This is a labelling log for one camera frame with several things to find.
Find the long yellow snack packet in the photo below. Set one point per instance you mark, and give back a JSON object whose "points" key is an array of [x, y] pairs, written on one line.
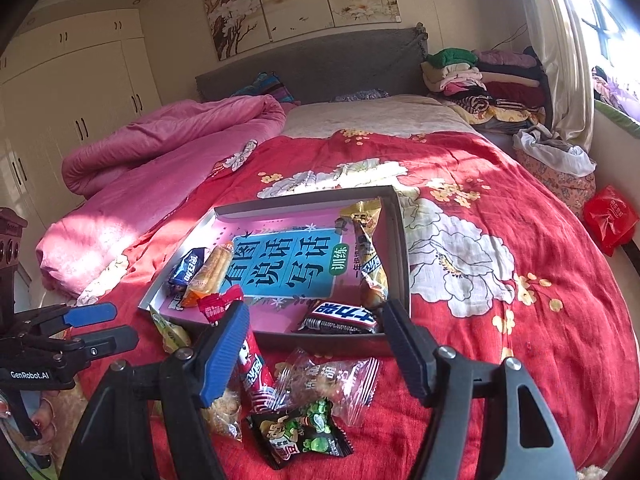
{"points": [[370, 260]]}

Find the white crumpled cloth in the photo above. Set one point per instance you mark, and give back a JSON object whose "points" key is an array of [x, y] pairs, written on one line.
{"points": [[570, 160]]}

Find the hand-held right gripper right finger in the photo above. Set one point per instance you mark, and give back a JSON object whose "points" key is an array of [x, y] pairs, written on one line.
{"points": [[406, 355]]}

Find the clear floss cake packet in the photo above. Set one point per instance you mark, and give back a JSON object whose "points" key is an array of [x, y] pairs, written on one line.
{"points": [[225, 417]]}

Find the clear red candy packet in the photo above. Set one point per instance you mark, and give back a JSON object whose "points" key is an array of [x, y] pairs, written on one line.
{"points": [[340, 382]]}

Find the shaggy beige rug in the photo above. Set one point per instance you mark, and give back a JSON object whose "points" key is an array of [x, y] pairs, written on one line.
{"points": [[70, 410]]}

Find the red floral blanket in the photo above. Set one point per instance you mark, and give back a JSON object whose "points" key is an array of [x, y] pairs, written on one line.
{"points": [[500, 340]]}

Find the dark patterned pillow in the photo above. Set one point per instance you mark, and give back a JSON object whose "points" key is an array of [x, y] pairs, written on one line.
{"points": [[360, 96]]}

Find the window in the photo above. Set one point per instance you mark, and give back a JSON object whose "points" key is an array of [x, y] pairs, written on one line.
{"points": [[610, 10]]}

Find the brown chocolate bar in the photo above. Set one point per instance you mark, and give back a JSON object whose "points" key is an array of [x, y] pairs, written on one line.
{"points": [[345, 317]]}

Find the cream curtain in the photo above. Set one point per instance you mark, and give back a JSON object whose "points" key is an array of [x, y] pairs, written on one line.
{"points": [[562, 50]]}

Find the dark blue cookie packet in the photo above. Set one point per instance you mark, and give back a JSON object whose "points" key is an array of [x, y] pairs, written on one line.
{"points": [[187, 270]]}

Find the person's left hand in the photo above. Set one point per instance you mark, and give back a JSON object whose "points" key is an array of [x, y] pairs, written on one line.
{"points": [[45, 422]]}

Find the orange snack packet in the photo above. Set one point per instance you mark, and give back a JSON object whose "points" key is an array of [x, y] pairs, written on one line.
{"points": [[210, 272]]}

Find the grey cardboard box tray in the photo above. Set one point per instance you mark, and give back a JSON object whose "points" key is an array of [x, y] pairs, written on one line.
{"points": [[345, 346]]}

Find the pink quilt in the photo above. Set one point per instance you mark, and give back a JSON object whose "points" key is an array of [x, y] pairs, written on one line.
{"points": [[165, 160]]}

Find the grey padded headboard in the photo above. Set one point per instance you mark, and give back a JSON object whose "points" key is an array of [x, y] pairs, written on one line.
{"points": [[330, 67]]}

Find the purple bedding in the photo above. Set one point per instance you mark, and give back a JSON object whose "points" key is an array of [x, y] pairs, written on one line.
{"points": [[615, 90]]}

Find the striped colourful pillow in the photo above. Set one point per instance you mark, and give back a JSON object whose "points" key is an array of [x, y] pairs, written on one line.
{"points": [[265, 90]]}

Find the green edged sill mat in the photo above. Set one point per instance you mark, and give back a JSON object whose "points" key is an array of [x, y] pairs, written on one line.
{"points": [[620, 117]]}

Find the pink and blue book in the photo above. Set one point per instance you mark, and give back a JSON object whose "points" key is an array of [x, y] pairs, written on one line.
{"points": [[290, 265]]}

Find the red plastic bag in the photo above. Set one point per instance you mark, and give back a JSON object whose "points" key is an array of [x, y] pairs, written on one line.
{"points": [[610, 220]]}

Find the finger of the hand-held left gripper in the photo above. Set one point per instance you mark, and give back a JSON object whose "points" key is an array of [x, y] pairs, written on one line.
{"points": [[110, 342], [92, 314]]}

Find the beige bed sheet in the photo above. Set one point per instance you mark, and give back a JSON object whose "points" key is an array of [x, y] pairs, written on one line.
{"points": [[380, 115]]}

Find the red cartoon snack packet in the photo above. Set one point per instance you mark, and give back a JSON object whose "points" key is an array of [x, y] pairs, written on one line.
{"points": [[256, 360]]}

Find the floral wall painting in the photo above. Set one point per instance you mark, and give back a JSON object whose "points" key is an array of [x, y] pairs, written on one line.
{"points": [[300, 0]]}

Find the cream wardrobe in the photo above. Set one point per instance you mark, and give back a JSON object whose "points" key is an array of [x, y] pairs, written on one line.
{"points": [[75, 90]]}

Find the black and green snack packet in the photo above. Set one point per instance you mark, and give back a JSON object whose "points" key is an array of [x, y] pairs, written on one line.
{"points": [[300, 435]]}

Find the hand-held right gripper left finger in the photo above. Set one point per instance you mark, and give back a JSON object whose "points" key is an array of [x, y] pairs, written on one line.
{"points": [[225, 355]]}

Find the pile of folded clothes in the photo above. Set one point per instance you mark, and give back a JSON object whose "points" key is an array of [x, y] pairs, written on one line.
{"points": [[490, 85]]}

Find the pink floral cushion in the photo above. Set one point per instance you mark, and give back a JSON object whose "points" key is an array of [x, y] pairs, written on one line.
{"points": [[560, 190]]}

